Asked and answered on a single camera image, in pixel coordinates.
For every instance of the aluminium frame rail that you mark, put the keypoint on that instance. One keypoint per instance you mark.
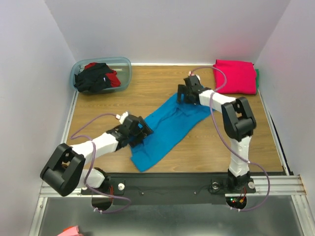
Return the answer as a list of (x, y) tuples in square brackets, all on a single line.
[(45, 188)]

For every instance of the folded green t shirt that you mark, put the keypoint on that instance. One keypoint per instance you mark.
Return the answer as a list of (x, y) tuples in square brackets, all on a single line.
[(257, 79)]

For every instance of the clear blue plastic bin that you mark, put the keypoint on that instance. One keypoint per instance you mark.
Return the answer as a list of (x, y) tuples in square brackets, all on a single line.
[(120, 64)]

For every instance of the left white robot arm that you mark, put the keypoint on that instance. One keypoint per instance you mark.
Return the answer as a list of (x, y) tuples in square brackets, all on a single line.
[(64, 171)]

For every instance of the blue t shirt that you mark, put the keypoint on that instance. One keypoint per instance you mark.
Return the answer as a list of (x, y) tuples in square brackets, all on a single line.
[(170, 123)]

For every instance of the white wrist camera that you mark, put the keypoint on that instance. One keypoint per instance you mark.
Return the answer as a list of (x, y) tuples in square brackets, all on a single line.
[(192, 74), (122, 117)]

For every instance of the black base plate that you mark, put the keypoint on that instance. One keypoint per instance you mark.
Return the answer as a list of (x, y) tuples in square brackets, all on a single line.
[(177, 188)]

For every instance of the red t shirt in bin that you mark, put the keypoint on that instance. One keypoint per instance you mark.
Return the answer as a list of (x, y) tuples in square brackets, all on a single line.
[(101, 73)]

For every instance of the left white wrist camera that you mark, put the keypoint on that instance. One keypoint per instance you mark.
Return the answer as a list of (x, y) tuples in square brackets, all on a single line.
[(122, 117)]

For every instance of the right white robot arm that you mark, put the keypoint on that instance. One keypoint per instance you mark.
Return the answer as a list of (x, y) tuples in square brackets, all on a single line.
[(238, 121)]

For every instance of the folded pink t shirt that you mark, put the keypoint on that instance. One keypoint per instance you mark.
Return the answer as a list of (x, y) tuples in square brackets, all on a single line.
[(241, 76)]

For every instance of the black t shirt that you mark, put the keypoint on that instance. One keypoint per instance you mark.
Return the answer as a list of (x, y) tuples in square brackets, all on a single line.
[(82, 84)]

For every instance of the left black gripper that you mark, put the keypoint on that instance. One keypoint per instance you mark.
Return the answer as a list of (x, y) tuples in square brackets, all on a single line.
[(142, 134)]

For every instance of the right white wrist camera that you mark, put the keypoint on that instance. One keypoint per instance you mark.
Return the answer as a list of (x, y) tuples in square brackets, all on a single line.
[(192, 74)]

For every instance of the pink cloth at bottom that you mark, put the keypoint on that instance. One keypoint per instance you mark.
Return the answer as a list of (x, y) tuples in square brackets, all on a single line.
[(70, 231)]

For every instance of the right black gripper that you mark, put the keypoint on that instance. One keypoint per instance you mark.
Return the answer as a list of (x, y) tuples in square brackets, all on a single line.
[(184, 92)]

